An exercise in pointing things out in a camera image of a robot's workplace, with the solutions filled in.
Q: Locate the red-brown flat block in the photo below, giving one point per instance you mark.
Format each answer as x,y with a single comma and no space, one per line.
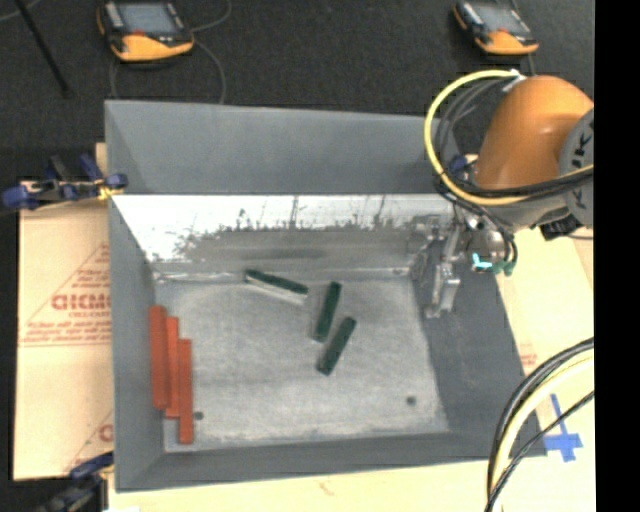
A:
185,392
172,367
158,357

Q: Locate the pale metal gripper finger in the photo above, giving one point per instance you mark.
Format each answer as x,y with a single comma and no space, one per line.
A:
421,277
446,292

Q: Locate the dark green flat block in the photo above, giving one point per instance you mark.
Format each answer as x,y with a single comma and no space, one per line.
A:
327,311
336,346
277,283

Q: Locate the grey metal bin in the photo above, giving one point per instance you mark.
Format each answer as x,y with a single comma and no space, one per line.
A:
300,390

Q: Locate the black cylinder on white bracket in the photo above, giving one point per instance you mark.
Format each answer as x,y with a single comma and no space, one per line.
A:
556,229

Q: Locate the brown cardboard board red print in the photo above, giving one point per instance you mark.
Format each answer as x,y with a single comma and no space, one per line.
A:
60,360

